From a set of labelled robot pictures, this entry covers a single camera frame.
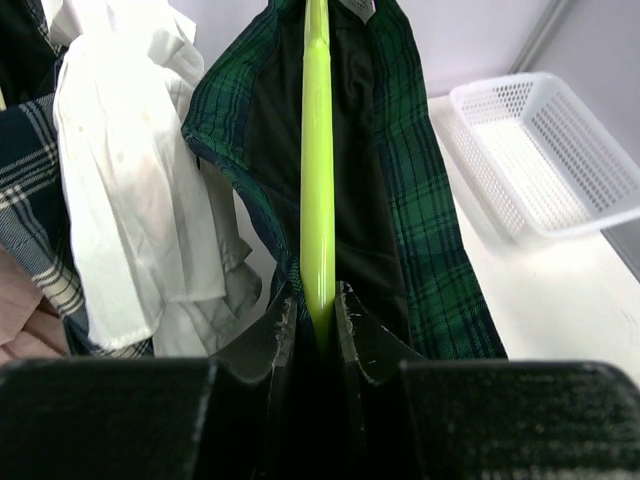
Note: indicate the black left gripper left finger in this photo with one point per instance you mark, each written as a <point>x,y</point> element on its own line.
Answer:
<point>223,417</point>

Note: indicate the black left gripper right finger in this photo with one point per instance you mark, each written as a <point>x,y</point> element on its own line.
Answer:
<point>413,418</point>

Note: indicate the white pleated skirt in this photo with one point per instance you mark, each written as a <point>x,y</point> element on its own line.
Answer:
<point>153,230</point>

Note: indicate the dark green plaid skirt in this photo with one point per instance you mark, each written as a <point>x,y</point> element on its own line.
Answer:
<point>398,240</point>

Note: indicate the green plastic hanger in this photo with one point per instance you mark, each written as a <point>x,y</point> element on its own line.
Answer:
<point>317,204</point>

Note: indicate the pink skirt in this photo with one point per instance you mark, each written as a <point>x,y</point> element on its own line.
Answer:
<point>30,326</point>

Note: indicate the navy plaid skirt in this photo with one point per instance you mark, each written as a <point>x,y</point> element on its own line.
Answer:
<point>34,220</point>

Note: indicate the white plastic basket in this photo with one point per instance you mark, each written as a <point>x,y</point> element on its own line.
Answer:
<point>537,160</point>

